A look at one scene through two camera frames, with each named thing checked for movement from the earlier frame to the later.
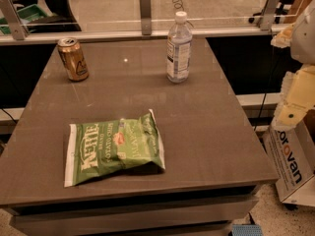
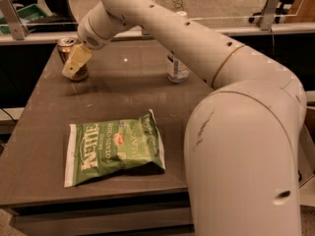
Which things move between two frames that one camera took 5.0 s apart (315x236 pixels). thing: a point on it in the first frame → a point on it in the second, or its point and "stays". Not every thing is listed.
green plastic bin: x=27 y=15 stays
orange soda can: x=73 y=59 stays
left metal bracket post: x=18 y=29 stays
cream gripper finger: x=297 y=98 → x=95 y=29
